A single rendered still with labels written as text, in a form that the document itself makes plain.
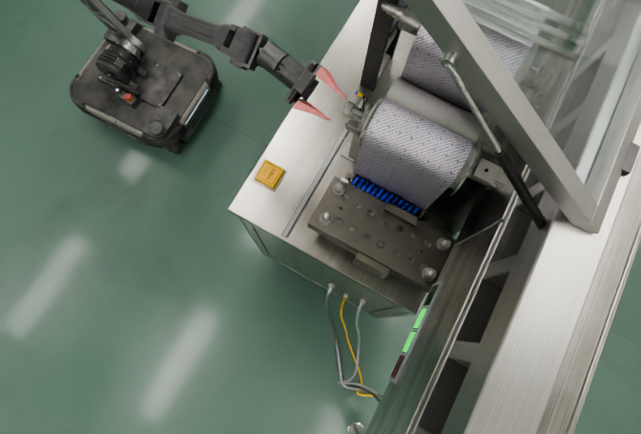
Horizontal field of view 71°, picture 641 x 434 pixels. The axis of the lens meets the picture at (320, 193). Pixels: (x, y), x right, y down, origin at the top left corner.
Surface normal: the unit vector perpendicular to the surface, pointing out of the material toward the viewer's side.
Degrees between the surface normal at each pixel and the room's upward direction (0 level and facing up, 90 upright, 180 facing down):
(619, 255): 0
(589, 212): 39
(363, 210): 0
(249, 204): 0
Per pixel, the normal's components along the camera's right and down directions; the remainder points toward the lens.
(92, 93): 0.03, -0.28
